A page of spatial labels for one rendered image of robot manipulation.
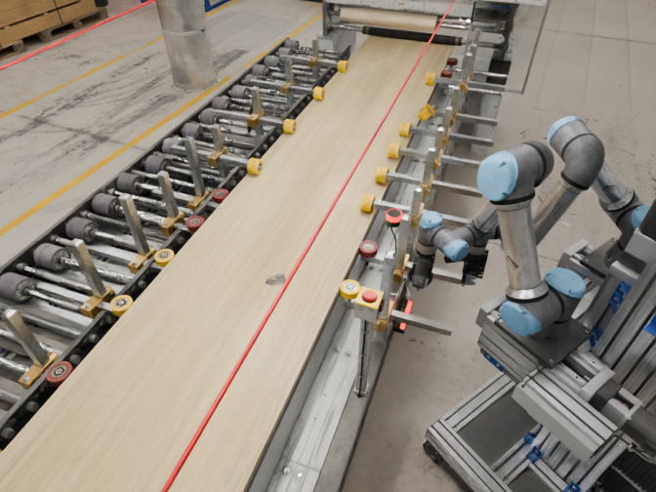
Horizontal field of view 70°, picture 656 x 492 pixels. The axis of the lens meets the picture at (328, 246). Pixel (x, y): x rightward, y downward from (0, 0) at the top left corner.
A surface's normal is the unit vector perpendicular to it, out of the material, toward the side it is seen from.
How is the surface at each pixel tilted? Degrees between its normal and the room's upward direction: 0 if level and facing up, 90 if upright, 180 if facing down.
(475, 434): 0
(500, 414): 0
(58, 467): 0
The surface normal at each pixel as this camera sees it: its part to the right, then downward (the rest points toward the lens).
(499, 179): -0.87, 0.24
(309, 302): 0.00, -0.74
